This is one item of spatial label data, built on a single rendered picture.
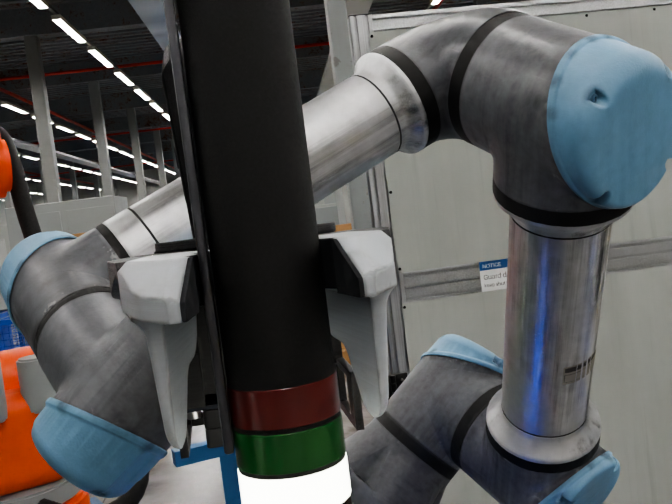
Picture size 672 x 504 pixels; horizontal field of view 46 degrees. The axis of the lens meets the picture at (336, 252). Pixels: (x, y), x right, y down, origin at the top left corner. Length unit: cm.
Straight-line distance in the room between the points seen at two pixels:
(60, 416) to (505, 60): 40
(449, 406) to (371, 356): 67
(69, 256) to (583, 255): 40
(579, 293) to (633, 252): 163
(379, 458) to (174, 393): 70
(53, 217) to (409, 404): 1008
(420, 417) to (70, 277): 49
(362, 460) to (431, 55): 48
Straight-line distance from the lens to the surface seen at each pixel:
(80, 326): 53
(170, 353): 24
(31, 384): 401
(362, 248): 22
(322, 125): 64
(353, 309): 25
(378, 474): 93
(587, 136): 58
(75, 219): 1083
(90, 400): 49
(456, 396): 92
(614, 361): 234
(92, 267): 59
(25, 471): 409
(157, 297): 21
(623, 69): 60
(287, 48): 24
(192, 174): 23
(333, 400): 24
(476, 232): 214
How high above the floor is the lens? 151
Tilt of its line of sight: 3 degrees down
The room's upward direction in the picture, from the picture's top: 7 degrees counter-clockwise
